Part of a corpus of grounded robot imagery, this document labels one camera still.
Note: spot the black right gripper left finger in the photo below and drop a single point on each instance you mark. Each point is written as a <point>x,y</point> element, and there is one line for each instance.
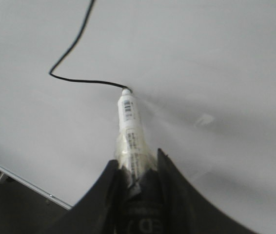
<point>93,214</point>

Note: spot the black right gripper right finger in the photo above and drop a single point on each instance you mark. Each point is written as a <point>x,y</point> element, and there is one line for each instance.
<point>187,211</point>

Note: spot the metal whiteboard mounting bracket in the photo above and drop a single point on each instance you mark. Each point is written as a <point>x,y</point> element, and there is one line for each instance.
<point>4,178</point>

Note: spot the white whiteboard with aluminium frame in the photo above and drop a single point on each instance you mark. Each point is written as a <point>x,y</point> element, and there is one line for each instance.
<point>203,73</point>

